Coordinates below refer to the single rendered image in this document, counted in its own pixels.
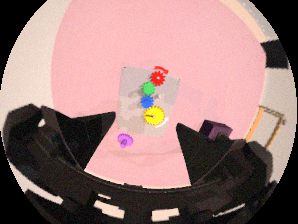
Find blue gear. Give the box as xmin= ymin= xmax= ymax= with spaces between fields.
xmin=140 ymin=95 xmax=154 ymax=109

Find yellow gear with black stripe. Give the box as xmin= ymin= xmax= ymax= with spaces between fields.
xmin=144 ymin=105 xmax=165 ymax=125

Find purple gear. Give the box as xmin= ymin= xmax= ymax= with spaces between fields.
xmin=117 ymin=133 xmax=133 ymax=148

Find red gear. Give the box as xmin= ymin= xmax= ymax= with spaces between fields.
xmin=150 ymin=71 xmax=165 ymax=87

